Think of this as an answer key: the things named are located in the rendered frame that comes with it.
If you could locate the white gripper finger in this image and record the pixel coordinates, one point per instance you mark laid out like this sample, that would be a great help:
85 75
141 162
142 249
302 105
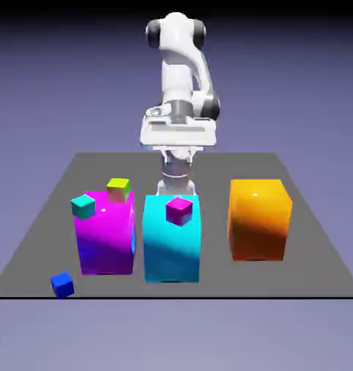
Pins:
166 156
191 158

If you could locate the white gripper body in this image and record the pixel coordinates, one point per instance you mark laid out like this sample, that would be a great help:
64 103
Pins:
179 136

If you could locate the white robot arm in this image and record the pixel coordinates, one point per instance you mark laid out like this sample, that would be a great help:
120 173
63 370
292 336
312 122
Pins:
176 58

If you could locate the small magenta cube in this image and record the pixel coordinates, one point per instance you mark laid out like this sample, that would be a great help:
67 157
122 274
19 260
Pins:
179 211

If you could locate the small green cube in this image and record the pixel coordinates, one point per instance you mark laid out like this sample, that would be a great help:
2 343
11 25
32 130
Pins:
118 189

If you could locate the small teal cube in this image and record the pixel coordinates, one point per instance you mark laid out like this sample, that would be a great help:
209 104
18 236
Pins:
83 207

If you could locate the small blue cube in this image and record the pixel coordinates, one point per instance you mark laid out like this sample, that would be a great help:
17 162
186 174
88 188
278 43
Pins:
62 285

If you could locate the large orange box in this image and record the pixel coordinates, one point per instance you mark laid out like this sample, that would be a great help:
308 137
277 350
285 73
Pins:
258 220

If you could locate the large cyan box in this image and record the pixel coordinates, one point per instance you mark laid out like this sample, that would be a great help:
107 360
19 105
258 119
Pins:
170 252

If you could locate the large magenta box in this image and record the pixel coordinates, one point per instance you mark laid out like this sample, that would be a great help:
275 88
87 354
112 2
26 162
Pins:
106 240

